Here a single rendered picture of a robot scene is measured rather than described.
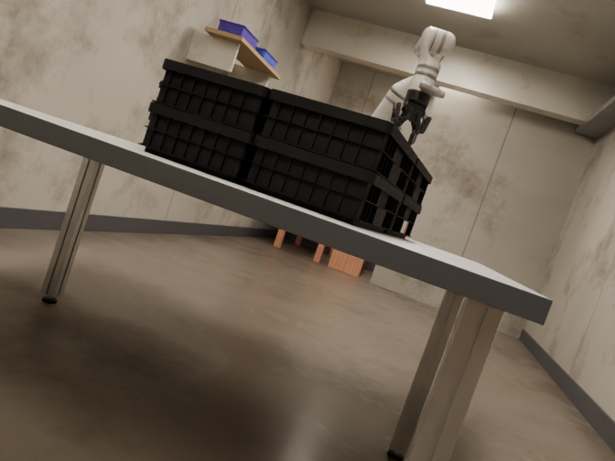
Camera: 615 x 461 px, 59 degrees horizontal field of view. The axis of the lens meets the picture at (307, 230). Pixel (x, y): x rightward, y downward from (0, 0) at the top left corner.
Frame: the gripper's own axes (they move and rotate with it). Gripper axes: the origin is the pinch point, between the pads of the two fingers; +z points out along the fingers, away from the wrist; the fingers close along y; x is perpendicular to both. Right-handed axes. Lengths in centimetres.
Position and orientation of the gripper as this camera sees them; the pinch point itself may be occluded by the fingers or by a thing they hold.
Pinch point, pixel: (404, 136)
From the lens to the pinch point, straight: 175.4
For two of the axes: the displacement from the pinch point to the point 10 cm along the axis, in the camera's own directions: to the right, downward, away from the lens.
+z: -3.3, 9.4, 0.5
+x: 4.0, 1.9, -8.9
